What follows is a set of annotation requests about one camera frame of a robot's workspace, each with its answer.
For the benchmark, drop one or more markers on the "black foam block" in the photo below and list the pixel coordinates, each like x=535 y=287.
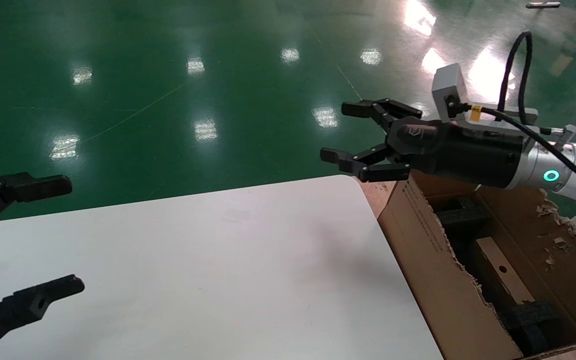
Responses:
x=463 y=216
x=530 y=325

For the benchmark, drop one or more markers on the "big cardboard box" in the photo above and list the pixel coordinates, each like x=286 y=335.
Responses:
x=428 y=260

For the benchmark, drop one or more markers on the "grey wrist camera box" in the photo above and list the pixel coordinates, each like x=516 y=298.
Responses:
x=449 y=82

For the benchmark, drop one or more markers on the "small brown box with hole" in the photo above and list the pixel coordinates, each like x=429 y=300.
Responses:
x=510 y=285

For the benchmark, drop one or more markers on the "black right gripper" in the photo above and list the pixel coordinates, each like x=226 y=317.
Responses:
x=458 y=152

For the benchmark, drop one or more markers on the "brown wooden board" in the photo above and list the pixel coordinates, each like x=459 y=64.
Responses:
x=375 y=195

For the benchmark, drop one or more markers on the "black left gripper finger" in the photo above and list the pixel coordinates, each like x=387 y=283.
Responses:
x=38 y=187
x=28 y=305

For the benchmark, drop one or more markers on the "grey flat bar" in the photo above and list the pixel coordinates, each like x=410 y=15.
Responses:
x=543 y=5

